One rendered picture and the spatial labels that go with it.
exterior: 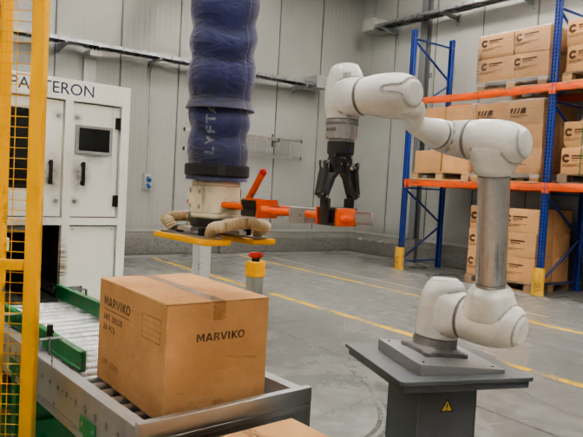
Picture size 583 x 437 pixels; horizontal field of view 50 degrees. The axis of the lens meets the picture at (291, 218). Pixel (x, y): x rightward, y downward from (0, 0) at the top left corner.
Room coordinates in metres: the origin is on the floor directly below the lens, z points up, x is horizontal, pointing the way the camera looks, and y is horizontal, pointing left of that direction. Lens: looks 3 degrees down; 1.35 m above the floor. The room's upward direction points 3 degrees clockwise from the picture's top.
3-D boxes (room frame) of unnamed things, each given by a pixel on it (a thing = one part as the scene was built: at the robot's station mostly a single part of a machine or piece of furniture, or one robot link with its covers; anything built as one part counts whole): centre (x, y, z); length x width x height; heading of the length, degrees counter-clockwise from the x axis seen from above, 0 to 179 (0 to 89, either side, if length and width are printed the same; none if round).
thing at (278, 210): (2.12, 0.05, 1.27); 0.93 x 0.30 x 0.04; 41
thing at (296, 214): (1.84, -0.04, 1.27); 0.07 x 0.07 x 0.04; 41
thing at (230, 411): (2.07, 0.17, 0.58); 0.70 x 0.03 x 0.06; 130
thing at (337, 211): (1.73, -0.12, 1.27); 0.08 x 0.07 x 0.05; 41
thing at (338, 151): (1.74, -0.13, 1.44); 0.08 x 0.07 x 0.09; 130
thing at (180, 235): (2.12, 0.34, 1.17); 0.34 x 0.10 x 0.05; 41
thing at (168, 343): (2.34, 0.40, 0.75); 0.60 x 0.40 x 0.40; 37
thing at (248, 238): (2.25, 0.20, 1.17); 0.34 x 0.10 x 0.05; 41
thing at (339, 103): (1.73, -0.14, 1.62); 0.13 x 0.11 x 0.16; 44
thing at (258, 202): (2.00, 0.10, 1.27); 0.10 x 0.08 x 0.06; 131
